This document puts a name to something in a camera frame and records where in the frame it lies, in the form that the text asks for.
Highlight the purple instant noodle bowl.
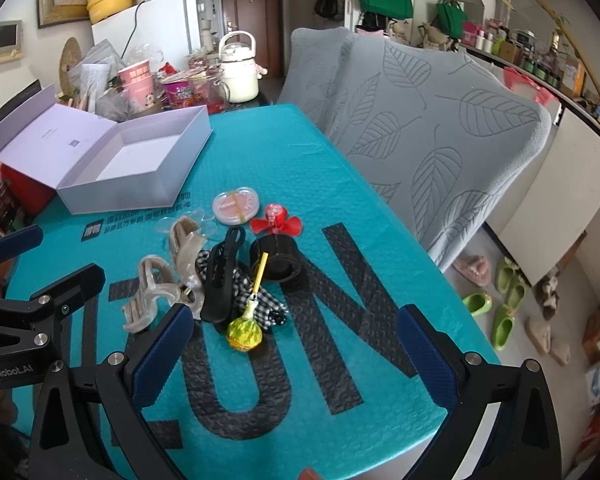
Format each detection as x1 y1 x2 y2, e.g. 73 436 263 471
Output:
161 73 204 110

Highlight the clear plastic hair clip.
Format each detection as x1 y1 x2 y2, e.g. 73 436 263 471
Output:
155 208 218 240

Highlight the right hand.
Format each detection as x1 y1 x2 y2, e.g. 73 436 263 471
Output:
298 467 322 480

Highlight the red flower hair clip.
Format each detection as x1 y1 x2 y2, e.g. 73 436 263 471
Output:
249 204 302 236

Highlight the black hair clip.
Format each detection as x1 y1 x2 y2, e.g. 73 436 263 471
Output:
200 226 246 324

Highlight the wall intercom panel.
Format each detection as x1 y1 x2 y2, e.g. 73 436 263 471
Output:
0 20 23 64

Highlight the glass mug red liquid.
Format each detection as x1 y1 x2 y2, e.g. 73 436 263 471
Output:
202 68 230 115

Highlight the white mini fridge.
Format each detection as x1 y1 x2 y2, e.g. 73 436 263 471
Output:
92 0 201 72

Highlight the far grey leaf chair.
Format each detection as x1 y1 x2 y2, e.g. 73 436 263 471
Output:
277 27 353 133

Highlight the pink fuzzy slipper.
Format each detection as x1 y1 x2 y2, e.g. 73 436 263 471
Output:
452 255 491 287

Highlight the black white gingham scrunchie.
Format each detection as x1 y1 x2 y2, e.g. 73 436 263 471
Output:
195 250 289 333

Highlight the green slipper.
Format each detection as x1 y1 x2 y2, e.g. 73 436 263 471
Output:
463 290 493 316
491 304 515 351
506 274 529 313
494 257 518 295

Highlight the cream white kettle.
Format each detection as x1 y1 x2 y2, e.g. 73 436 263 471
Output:
219 30 268 104

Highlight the small green tote bag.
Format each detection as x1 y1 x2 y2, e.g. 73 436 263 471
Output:
436 0 467 39

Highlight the teal bubble mailer mat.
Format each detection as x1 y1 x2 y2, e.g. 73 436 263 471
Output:
4 103 502 480

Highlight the yellow green lollipop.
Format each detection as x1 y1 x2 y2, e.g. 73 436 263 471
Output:
225 252 268 352

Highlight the brown wooden door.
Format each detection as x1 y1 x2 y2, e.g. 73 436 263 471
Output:
221 0 284 78

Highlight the pink round blush compact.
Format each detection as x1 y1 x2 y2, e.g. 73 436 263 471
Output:
212 186 260 226

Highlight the grey leaf chair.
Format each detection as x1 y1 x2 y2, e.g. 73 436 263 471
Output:
277 27 353 133
324 36 552 270

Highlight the grey hair claw clip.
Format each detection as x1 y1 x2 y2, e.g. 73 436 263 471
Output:
169 216 206 321

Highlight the white cabinet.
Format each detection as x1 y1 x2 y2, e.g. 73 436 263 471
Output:
486 110 600 285

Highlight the near grey leaf chair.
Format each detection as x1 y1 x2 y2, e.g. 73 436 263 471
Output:
324 36 552 270

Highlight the black velcro strap roll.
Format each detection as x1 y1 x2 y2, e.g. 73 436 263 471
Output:
249 235 304 295

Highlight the lavender open gift box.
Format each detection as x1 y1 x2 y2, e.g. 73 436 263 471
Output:
0 86 212 214

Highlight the red box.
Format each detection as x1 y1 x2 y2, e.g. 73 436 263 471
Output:
0 162 56 219

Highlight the pink paper cup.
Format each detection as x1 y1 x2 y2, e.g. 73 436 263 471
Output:
118 60 155 113

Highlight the beige marbled hair claw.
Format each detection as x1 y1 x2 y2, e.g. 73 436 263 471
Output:
122 255 194 334

